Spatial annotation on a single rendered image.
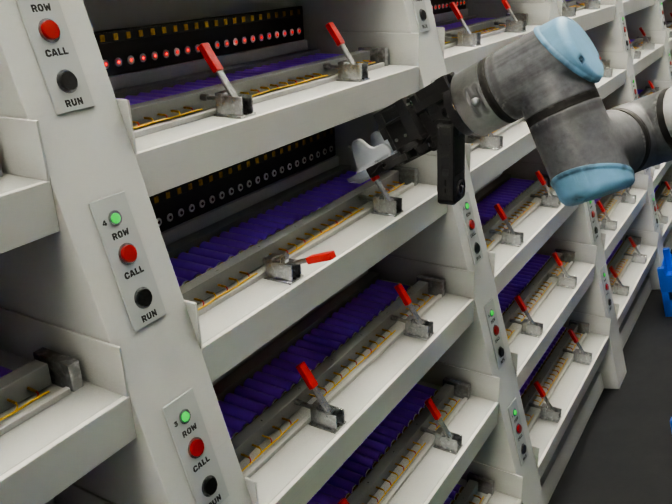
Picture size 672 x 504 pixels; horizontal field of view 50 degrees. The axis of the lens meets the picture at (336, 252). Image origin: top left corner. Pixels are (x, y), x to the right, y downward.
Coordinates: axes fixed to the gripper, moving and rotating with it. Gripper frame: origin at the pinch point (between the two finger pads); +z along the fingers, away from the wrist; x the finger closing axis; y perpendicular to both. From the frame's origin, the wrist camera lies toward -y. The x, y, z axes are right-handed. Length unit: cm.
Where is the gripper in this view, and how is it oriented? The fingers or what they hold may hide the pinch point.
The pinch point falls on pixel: (363, 178)
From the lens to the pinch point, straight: 108.5
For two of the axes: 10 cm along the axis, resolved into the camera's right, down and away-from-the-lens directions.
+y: -4.6, -8.9, -0.7
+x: -5.3, 3.4, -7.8
